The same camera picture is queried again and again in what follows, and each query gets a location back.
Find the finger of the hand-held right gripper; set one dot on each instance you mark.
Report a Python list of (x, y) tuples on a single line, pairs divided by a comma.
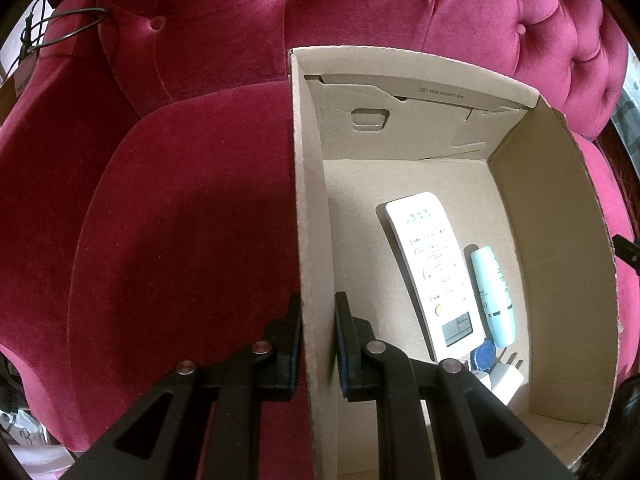
[(627, 254)]

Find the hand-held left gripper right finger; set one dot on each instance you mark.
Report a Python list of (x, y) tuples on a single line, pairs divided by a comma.
[(345, 355)]

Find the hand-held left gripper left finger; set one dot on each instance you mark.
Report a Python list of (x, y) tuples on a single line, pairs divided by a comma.
[(294, 345)]

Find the cardboard box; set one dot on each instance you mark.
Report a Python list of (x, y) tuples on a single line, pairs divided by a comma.
[(550, 240)]

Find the white remote control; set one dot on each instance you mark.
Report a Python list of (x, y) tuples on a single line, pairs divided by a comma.
[(430, 260)]

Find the light blue tube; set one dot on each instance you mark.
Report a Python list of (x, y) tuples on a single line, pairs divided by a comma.
[(492, 295)]

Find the small white charger plug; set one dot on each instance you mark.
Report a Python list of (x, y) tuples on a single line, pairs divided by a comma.
[(506, 382)]

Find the grey plaid blanket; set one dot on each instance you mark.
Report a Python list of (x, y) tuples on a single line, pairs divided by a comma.
[(627, 120)]

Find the red velvet tufted sofa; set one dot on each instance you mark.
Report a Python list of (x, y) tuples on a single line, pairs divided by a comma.
[(175, 210)]

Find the white animal print sheet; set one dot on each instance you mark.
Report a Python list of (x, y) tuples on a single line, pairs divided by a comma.
[(632, 72)]

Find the white plastic bag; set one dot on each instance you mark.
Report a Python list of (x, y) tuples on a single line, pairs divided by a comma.
[(35, 440)]

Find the brown paper tag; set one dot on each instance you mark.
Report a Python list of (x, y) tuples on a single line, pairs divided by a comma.
[(25, 72)]

